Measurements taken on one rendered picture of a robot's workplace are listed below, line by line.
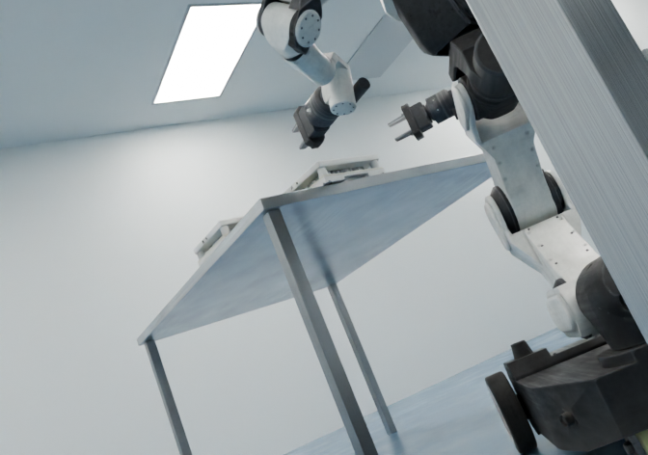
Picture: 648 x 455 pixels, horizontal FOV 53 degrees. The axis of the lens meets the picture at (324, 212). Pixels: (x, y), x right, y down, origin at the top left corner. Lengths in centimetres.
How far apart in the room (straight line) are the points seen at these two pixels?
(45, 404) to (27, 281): 88
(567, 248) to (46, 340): 400
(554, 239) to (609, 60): 123
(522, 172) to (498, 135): 12
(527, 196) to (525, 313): 521
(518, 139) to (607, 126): 123
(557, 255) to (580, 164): 118
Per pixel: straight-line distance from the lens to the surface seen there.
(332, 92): 159
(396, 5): 164
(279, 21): 141
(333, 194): 184
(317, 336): 168
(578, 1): 46
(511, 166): 167
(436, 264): 639
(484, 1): 48
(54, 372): 496
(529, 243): 169
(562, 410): 137
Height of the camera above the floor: 33
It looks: 14 degrees up
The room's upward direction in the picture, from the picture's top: 23 degrees counter-clockwise
